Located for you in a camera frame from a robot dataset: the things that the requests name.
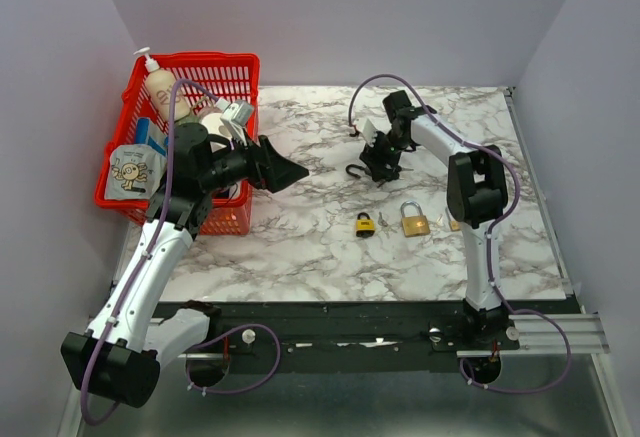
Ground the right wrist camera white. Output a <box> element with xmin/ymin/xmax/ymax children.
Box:
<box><xmin>360</xmin><ymin>118</ymin><xmax>386</xmax><ymax>147</ymax></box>

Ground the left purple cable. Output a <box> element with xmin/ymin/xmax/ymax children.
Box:
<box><xmin>78</xmin><ymin>78</ymin><xmax>281</xmax><ymax>426</ymax></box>

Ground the large brass padlock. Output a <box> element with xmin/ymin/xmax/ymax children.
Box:
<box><xmin>400</xmin><ymin>200</ymin><xmax>431</xmax><ymax>238</ymax></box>

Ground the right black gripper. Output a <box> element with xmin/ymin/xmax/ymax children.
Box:
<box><xmin>357</xmin><ymin>127</ymin><xmax>409</xmax><ymax>183</ymax></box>

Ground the small yellow padlock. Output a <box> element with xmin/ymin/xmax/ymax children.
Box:
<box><xmin>355</xmin><ymin>212</ymin><xmax>375</xmax><ymax>238</ymax></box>

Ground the purple cable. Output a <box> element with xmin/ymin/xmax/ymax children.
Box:
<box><xmin>78</xmin><ymin>78</ymin><xmax>281</xmax><ymax>426</ymax></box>
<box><xmin>348</xmin><ymin>74</ymin><xmax>573</xmax><ymax>393</ymax></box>

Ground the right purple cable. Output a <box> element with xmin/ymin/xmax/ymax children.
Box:
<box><xmin>348</xmin><ymin>74</ymin><xmax>573</xmax><ymax>393</ymax></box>

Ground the white toilet paper roll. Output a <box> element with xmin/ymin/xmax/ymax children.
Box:
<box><xmin>200</xmin><ymin>112</ymin><xmax>231</xmax><ymax>145</ymax></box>

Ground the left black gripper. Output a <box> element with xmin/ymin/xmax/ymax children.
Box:
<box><xmin>199</xmin><ymin>127</ymin><xmax>309</xmax><ymax>193</ymax></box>

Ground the blue packet in basket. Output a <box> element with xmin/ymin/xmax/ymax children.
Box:
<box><xmin>134</xmin><ymin>117</ymin><xmax>168</xmax><ymax>156</ymax></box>

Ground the black padlock with keys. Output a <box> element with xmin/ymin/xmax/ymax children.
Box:
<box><xmin>345</xmin><ymin>164</ymin><xmax>411</xmax><ymax>187</ymax></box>

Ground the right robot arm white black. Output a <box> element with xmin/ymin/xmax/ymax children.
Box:
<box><xmin>359</xmin><ymin>91</ymin><xmax>508</xmax><ymax>349</ymax></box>

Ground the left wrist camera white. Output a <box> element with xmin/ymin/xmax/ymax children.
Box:
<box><xmin>215</xmin><ymin>98</ymin><xmax>254</xmax><ymax>146</ymax></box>

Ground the red plastic basket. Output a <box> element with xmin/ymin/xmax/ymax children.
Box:
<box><xmin>94</xmin><ymin>51</ymin><xmax>261</xmax><ymax>237</ymax></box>

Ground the cream pump lotion bottle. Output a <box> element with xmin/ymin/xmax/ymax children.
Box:
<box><xmin>134</xmin><ymin>47</ymin><xmax>192</xmax><ymax>122</ymax></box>

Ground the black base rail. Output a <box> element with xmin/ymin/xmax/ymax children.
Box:
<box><xmin>183</xmin><ymin>298</ymin><xmax>588</xmax><ymax>382</ymax></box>

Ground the silver key bunch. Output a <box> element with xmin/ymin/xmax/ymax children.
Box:
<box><xmin>378</xmin><ymin>212</ymin><xmax>389</xmax><ymax>228</ymax></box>

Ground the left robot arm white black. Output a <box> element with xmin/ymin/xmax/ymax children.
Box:
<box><xmin>61</xmin><ymin>123</ymin><xmax>309</xmax><ymax>408</ymax></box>

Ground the grey cartoon pouch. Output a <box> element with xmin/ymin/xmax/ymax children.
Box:
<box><xmin>104</xmin><ymin>144</ymin><xmax>167</xmax><ymax>201</ymax></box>

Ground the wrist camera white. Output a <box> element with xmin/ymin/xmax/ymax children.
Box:
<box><xmin>215</xmin><ymin>98</ymin><xmax>254</xmax><ymax>146</ymax></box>
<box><xmin>360</xmin><ymin>118</ymin><xmax>386</xmax><ymax>147</ymax></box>

